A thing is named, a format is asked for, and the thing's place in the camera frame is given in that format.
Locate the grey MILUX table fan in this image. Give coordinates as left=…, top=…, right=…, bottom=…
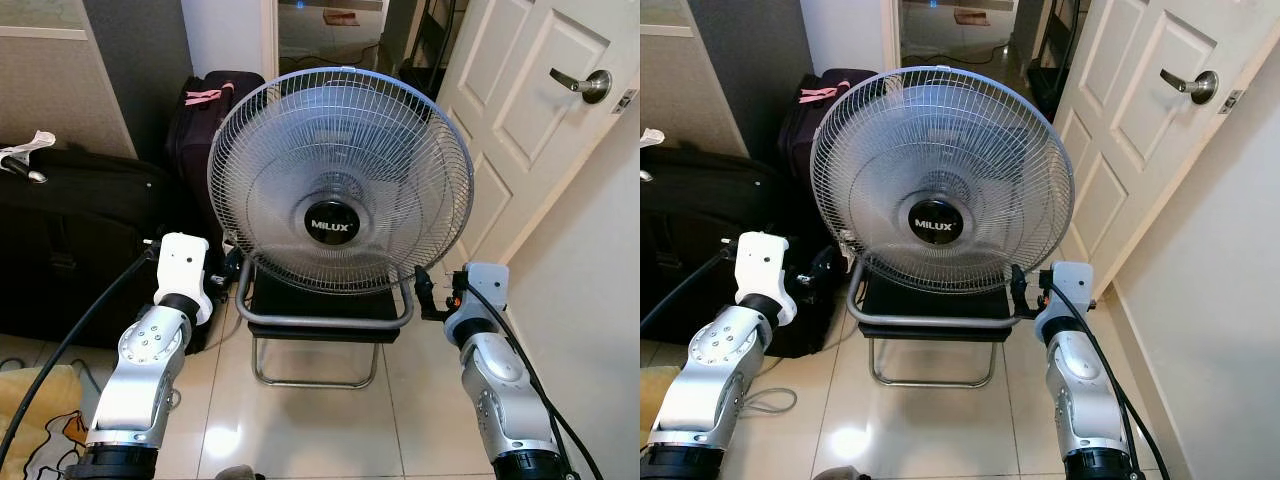
left=810, top=66, right=1076, bottom=297
left=207, top=66, right=475, bottom=297

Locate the dark maroon suitcase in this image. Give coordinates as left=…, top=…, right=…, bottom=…
left=778, top=68, right=881, bottom=236
left=165, top=70, right=266, bottom=231

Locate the large black suitcase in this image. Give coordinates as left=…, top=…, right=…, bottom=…
left=0, top=148, right=216, bottom=353
left=640, top=148, right=836, bottom=359

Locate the white panel door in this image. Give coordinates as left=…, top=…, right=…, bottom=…
left=436, top=0, right=641, bottom=269
left=1052, top=0, right=1280, bottom=299

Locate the black rack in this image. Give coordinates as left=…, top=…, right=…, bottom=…
left=1025, top=0, right=1086, bottom=121
left=400, top=0, right=453, bottom=96

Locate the grey wardrobe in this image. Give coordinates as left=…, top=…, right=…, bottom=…
left=640, top=0, right=813, bottom=166
left=0, top=0, right=193, bottom=166

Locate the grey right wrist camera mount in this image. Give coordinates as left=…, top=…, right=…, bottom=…
left=1035, top=262, right=1103, bottom=346
left=443, top=262, right=511, bottom=341

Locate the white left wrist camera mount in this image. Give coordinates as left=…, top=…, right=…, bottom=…
left=153, top=232, right=216, bottom=326
left=734, top=232, right=798, bottom=326

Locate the black metal-frame chair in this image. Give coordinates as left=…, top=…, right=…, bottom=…
left=234, top=250, right=417, bottom=390
left=847, top=252, right=1023, bottom=390

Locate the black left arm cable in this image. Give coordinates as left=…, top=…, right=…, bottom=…
left=0, top=245, right=163, bottom=466
left=640, top=245, right=741, bottom=336

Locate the thin white cord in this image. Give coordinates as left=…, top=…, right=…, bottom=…
left=740, top=385, right=799, bottom=416

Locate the silver lever door handle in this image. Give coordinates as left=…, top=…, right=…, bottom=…
left=1160, top=68, right=1220, bottom=105
left=549, top=68, right=613, bottom=105

